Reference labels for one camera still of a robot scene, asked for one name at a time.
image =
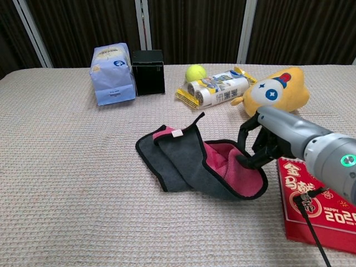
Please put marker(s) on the beige woven tablecloth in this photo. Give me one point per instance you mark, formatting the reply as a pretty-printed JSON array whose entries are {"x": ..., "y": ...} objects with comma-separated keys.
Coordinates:
[{"x": 69, "y": 167}]

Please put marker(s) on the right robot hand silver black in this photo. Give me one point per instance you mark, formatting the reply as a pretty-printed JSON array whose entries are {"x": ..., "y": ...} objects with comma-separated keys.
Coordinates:
[{"x": 283, "y": 128}]

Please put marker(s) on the white metal partition post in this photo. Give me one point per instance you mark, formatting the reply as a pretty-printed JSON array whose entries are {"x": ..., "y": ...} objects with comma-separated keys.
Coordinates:
[
  {"x": 247, "y": 30},
  {"x": 143, "y": 25},
  {"x": 33, "y": 33}
]

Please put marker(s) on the yellow tennis ball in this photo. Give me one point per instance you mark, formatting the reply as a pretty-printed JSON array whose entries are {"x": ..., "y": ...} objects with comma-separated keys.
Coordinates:
[{"x": 195, "y": 73}]

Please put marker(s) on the yellow plush toy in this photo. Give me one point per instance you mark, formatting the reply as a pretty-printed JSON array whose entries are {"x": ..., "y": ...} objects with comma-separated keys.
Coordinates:
[{"x": 278, "y": 94}]

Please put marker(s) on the light blue paper bag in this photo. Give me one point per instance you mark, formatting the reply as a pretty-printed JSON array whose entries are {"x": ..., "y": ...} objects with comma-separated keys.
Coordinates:
[{"x": 112, "y": 80}]

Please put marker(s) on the black and pink cloth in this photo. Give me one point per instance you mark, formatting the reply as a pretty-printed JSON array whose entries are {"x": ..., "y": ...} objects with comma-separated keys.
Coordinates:
[{"x": 178, "y": 158}]

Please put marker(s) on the pack of trash bag rolls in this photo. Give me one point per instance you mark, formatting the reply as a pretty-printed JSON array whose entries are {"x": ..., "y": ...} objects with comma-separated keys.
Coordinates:
[{"x": 222, "y": 89}]

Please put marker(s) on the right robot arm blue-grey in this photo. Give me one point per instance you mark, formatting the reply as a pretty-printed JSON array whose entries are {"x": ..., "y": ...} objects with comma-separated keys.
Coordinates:
[{"x": 333, "y": 161}]

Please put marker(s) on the black square box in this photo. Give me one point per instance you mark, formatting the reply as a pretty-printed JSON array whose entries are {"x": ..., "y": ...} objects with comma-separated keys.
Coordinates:
[{"x": 148, "y": 75}]

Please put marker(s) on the red desk calendar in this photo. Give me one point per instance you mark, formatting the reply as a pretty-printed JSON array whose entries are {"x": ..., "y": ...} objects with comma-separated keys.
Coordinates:
[{"x": 328, "y": 222}]

